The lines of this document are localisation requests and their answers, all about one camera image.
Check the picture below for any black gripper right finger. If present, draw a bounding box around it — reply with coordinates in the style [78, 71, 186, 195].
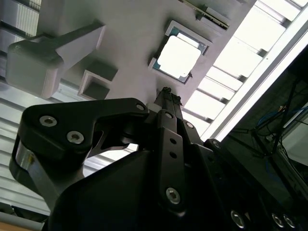
[172, 95, 301, 231]

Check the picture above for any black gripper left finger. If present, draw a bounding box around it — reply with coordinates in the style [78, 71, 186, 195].
[9, 86, 189, 212]

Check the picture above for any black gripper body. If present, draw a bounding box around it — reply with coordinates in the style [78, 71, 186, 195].
[48, 116, 231, 231]

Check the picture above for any silver CPU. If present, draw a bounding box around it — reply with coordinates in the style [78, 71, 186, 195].
[156, 26, 209, 84]

